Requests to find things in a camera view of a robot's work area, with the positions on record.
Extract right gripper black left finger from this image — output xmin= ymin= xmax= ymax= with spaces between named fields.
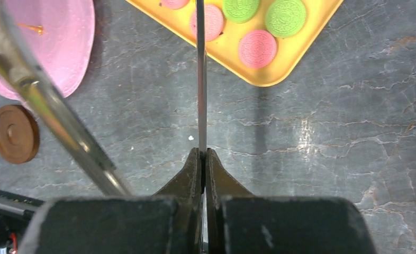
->
xmin=155 ymin=148 xmax=203 ymax=253

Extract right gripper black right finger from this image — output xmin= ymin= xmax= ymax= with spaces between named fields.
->
xmin=205 ymin=148 xmax=253 ymax=253

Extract metal serving tongs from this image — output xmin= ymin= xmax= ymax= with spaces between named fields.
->
xmin=0 ymin=0 xmax=209 ymax=254

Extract yellow serving tray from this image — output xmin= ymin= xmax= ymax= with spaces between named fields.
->
xmin=125 ymin=0 xmax=345 ymax=88

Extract pink sandwich cookie front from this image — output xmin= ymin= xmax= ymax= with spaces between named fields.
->
xmin=238 ymin=30 xmax=277 ymax=69

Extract pink sandwich cookie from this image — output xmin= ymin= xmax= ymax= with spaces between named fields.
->
xmin=238 ymin=30 xmax=277 ymax=69
xmin=189 ymin=4 xmax=224 ymax=42
xmin=161 ymin=0 xmax=189 ymax=10

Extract pink sandwich cookie middle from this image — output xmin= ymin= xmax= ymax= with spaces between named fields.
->
xmin=189 ymin=4 xmax=224 ymax=42

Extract green sandwich cookie left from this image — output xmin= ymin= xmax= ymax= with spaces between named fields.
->
xmin=222 ymin=0 xmax=260 ymax=24

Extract green sandwich cookie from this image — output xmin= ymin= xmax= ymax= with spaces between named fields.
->
xmin=265 ymin=0 xmax=307 ymax=38
xmin=222 ymin=0 xmax=260 ymax=24

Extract green sandwich cookie right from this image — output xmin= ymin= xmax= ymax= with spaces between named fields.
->
xmin=265 ymin=0 xmax=307 ymax=38

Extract brown round coaster near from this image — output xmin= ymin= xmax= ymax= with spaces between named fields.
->
xmin=0 ymin=105 xmax=40 ymax=165

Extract pink sandwich cookie far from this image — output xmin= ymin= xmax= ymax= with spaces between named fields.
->
xmin=161 ymin=0 xmax=189 ymax=10

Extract pink three-tier cake stand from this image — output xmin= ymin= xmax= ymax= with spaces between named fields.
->
xmin=4 ymin=0 xmax=95 ymax=97

